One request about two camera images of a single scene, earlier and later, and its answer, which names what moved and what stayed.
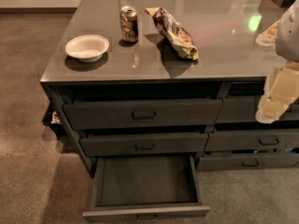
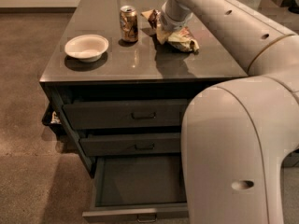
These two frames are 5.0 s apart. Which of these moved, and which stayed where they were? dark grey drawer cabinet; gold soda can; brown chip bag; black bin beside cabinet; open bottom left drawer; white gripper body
Moved: brown chip bag; white gripper body
Stayed: black bin beside cabinet; open bottom left drawer; dark grey drawer cabinet; gold soda can
